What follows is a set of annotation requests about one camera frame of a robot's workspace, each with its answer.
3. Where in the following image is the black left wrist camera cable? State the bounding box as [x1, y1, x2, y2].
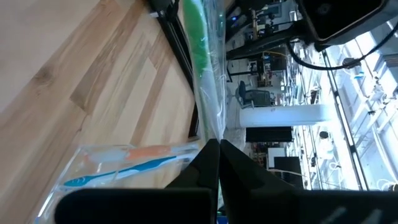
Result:
[285, 23, 398, 71]

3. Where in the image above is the black metal table frame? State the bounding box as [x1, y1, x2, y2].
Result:
[146, 0, 201, 139]

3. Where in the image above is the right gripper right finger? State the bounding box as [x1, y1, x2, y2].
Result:
[220, 139, 398, 224]

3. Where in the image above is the blue white toothbrush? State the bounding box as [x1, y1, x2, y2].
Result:
[63, 154, 193, 187]

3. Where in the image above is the white pillar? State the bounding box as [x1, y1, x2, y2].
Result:
[239, 104, 331, 129]

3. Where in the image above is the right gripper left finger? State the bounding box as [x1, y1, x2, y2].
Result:
[55, 138, 221, 224]

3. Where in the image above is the green white toothbrush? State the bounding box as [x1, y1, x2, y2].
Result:
[182, 0, 228, 142]

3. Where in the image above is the black desk monitor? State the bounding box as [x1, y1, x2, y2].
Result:
[273, 156, 305, 189]

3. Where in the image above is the orange white toothbrush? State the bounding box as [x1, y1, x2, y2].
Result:
[85, 144, 200, 164]

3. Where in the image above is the black office chair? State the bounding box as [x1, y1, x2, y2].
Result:
[238, 80, 272, 110]

